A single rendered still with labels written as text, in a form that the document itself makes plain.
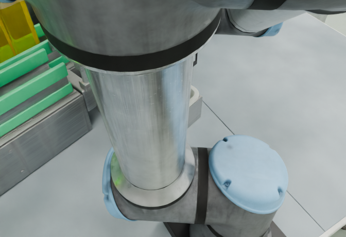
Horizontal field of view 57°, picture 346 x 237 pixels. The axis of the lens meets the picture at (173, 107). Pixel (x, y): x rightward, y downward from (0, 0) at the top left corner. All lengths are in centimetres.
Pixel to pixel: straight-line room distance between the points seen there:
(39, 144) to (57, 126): 5
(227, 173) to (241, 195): 3
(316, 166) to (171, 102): 63
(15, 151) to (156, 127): 52
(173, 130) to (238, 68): 75
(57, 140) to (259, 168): 49
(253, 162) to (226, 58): 62
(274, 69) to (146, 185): 73
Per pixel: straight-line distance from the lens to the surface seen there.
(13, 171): 78
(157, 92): 23
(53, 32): 18
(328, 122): 94
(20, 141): 74
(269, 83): 100
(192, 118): 83
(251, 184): 45
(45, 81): 71
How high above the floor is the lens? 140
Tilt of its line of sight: 47 degrees down
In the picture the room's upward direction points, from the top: straight up
